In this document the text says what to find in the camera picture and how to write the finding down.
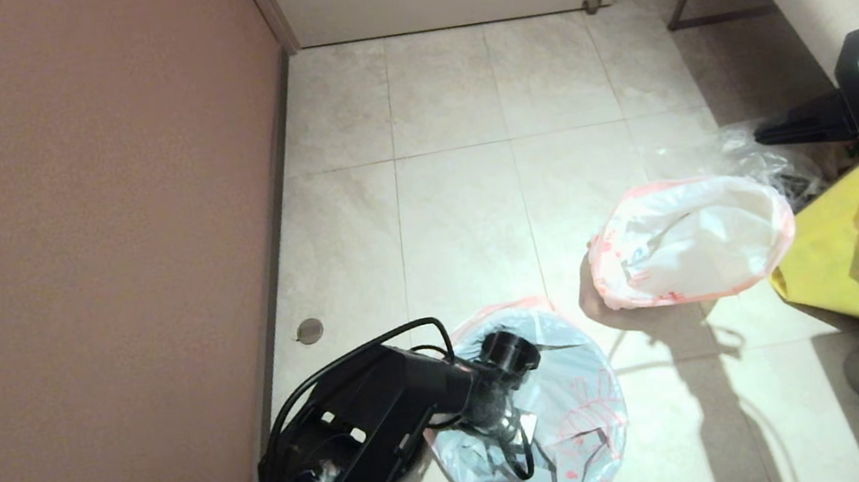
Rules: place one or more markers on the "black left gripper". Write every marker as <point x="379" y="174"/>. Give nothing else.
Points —
<point x="499" y="411"/>

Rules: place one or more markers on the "fresh white pink trash bag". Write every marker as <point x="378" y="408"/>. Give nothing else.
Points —
<point x="579" y="424"/>

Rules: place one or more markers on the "used white pink trash bag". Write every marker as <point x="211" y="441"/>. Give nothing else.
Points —
<point x="697" y="242"/>

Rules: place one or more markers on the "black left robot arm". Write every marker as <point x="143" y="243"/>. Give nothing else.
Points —
<point x="357" y="433"/>

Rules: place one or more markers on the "clear crumpled plastic bag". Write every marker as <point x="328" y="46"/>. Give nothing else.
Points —
<point x="742" y="148"/>

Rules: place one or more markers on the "round metal floor plate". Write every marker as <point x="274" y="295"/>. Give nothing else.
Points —
<point x="310" y="330"/>

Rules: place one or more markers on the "small metal door stopper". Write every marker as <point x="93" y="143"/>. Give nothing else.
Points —
<point x="593" y="5"/>

